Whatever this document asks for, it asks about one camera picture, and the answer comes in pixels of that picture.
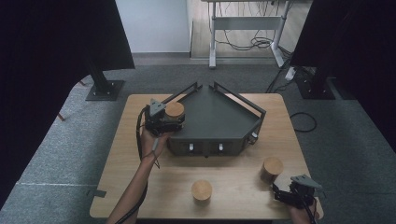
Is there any left hand-held gripper cable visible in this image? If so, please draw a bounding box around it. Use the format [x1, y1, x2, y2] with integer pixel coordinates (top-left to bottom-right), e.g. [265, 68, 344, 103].
[114, 105, 150, 224]

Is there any black cable bundle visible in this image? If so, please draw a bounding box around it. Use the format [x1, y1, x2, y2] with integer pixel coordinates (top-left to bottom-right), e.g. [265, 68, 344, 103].
[214, 29, 280, 52]

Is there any person's left hand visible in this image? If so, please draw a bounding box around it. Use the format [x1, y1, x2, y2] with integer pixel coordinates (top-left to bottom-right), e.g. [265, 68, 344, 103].
[140, 127, 172, 161]

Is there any black metal stand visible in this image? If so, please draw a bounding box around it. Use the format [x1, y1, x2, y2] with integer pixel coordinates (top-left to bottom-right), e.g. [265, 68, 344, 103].
[85, 60, 126, 102]
[294, 65, 337, 101]

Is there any glass jar with dark dates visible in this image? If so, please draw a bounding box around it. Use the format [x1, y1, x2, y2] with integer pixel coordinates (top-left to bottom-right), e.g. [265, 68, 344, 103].
[261, 156, 285, 185]

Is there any white power strip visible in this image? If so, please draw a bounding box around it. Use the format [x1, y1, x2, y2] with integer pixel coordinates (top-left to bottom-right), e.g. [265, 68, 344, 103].
[284, 66, 297, 81]

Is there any glass jar with pale nuts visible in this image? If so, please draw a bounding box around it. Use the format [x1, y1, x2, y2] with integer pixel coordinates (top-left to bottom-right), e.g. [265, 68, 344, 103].
[163, 101, 187, 125]

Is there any hand-held gripper cable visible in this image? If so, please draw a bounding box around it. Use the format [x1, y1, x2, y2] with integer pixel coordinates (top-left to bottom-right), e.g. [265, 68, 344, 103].
[114, 105, 150, 224]
[302, 199, 318, 224]

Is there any grey metal corner rack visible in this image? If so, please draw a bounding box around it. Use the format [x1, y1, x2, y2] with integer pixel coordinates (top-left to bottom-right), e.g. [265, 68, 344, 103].
[161, 81, 267, 158]

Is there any right hand-held gripper cable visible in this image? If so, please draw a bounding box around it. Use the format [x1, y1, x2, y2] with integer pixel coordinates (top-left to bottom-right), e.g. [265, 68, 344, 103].
[302, 199, 318, 224]

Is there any glass jar with brown nuts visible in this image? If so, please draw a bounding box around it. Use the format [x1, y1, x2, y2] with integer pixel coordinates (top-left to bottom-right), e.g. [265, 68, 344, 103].
[191, 179, 214, 206]

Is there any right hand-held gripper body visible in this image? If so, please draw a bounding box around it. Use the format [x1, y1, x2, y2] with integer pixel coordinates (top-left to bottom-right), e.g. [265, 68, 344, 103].
[289, 174, 325, 209]

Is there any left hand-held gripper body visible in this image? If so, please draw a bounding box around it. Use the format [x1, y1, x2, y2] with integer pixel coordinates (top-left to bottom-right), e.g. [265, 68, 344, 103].
[143, 98, 176, 137]

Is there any black looped floor cable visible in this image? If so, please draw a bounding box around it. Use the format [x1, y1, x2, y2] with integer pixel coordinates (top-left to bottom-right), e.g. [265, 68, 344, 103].
[289, 111, 318, 133]

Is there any white desk frame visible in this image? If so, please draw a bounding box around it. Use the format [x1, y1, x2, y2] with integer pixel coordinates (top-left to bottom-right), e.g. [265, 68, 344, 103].
[200, 0, 293, 70]

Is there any grey floor tape strip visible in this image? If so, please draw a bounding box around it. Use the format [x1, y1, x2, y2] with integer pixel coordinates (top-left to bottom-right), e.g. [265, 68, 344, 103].
[86, 189, 107, 199]

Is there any black curtain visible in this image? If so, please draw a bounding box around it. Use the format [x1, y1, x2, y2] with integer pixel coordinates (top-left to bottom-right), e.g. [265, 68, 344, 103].
[0, 0, 136, 209]
[290, 0, 396, 153]

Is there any person's right hand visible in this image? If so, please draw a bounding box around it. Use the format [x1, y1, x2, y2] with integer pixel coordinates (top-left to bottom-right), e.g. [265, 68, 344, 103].
[287, 199, 321, 224]

